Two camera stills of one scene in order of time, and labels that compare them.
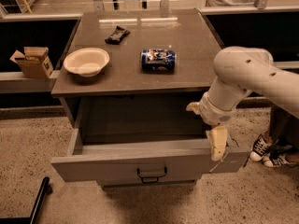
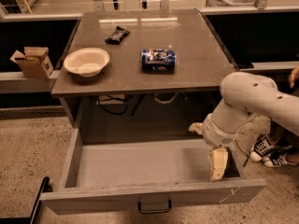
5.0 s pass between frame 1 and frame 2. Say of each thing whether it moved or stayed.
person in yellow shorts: stayed
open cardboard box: stayed
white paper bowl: stayed
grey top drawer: moved
